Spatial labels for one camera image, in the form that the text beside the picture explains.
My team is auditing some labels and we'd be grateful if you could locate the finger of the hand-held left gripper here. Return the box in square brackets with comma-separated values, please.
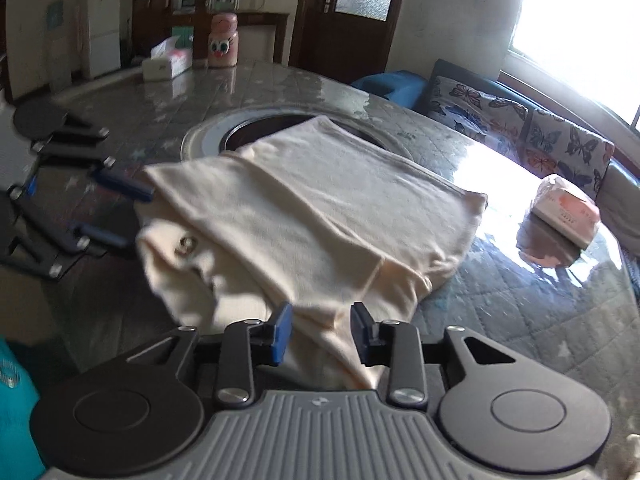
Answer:
[32, 115, 157, 204]
[0, 187, 138, 281]

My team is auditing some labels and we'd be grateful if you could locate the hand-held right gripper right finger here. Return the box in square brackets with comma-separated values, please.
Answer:
[350, 301, 518, 409]

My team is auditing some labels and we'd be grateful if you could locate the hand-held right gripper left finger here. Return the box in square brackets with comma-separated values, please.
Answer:
[125, 302, 294, 409]

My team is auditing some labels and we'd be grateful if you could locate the cream knit garment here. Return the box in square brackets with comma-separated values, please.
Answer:
[135, 115, 488, 391]

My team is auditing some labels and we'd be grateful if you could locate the white tissue box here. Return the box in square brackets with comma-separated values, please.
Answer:
[141, 35, 194, 82]

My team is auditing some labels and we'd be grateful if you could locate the built-in induction cooker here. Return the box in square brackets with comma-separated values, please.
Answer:
[181, 102, 401, 161]

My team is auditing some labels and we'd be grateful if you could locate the white fridge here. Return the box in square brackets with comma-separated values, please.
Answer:
[82, 0, 123, 80]

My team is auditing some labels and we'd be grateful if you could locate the pink cartoon thermos bottle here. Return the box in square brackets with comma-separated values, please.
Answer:
[207, 13, 240, 68]

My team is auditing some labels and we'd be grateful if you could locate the teal cloth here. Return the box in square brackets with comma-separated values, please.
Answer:
[0, 337, 46, 480]

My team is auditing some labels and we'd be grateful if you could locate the dark wooden cabinet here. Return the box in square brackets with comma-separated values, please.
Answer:
[132, 0, 291, 68]

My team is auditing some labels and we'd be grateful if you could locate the dark wooden door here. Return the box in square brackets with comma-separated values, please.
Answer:
[290, 0, 411, 86]

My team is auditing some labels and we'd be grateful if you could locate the pink white tissue pack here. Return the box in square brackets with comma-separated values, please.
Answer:
[530, 173, 602, 251]

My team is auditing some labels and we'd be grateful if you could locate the blue sofa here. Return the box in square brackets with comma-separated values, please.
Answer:
[350, 58, 640, 241]

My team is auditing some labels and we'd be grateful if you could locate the butterfly print cushion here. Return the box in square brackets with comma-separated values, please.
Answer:
[520, 108, 615, 196]
[425, 76, 530, 146]

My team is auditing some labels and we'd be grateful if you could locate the grey cushion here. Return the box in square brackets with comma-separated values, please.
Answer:
[597, 162, 640, 231]

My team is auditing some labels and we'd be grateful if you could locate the window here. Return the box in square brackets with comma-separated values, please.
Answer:
[500, 0, 640, 136]

